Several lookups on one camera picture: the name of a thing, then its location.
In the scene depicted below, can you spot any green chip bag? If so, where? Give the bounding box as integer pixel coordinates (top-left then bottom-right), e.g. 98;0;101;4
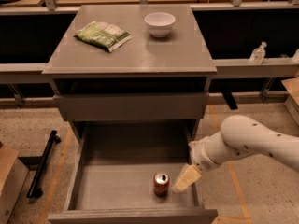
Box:
74;21;132;52

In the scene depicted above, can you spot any red coke can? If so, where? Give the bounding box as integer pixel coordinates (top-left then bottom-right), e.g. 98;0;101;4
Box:
153;173;170;197

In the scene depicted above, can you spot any black metal bar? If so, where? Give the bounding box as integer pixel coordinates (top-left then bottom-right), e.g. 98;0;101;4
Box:
26;130;61;199

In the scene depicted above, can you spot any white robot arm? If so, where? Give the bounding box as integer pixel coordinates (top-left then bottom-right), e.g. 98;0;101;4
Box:
172;115;299;193

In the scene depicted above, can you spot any white ceramic bowl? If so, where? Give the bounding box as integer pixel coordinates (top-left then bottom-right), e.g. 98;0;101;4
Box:
144;12;176;37

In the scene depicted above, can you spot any wooden box at left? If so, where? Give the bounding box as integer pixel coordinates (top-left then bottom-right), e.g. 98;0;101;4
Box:
0;145;28;224

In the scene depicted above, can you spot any closed grey top drawer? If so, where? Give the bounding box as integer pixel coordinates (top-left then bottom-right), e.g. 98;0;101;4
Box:
54;93;208;121

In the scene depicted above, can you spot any open grey middle drawer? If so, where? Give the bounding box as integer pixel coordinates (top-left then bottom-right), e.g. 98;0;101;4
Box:
48;121;218;224

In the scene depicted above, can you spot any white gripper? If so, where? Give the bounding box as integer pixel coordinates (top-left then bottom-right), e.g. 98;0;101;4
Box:
172;136;229;193

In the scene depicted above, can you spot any clear sanitizer bottle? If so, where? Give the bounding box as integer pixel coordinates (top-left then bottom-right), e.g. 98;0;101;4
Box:
249;41;267;64

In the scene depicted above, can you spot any grey metal rail shelf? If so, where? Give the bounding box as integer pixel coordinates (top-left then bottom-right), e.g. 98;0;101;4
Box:
0;58;299;84

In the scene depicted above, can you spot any grey drawer cabinet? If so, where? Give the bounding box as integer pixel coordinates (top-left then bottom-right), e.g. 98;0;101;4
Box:
43;5;217;136

